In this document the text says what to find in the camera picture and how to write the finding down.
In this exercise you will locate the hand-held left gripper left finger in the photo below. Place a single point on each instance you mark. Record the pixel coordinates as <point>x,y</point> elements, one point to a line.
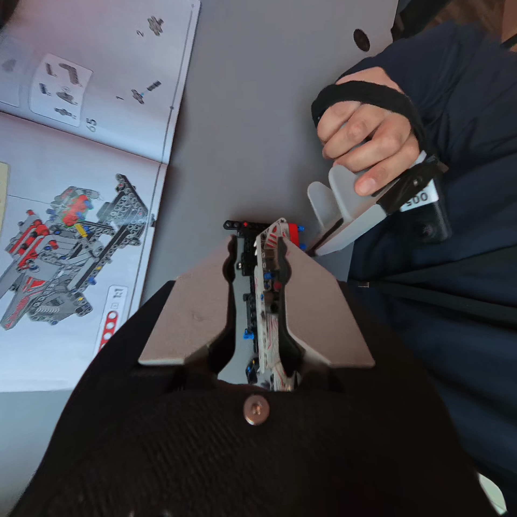
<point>190,315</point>

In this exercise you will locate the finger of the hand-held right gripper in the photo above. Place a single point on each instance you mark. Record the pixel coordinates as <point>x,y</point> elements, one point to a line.
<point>355,214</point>
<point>323,206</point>

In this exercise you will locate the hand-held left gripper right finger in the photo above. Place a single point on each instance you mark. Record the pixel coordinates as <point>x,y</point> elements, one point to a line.
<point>323,315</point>

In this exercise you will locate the grey black lego model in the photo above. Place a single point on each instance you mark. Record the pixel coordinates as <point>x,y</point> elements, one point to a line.
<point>266,250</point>

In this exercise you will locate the person's right forearm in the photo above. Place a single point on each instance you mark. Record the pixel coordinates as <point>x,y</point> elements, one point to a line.
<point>452,80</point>

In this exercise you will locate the lego instruction booklet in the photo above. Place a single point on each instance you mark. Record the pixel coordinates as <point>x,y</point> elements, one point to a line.
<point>121,40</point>

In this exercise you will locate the person's right hand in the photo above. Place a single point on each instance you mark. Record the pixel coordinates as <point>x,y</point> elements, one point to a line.
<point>375,141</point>

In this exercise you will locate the person's dark jacket torso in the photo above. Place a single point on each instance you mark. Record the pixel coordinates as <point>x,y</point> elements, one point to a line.
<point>444,363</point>

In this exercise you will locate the dark round table grommet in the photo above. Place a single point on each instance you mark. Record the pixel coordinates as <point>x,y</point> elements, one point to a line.
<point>361,39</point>

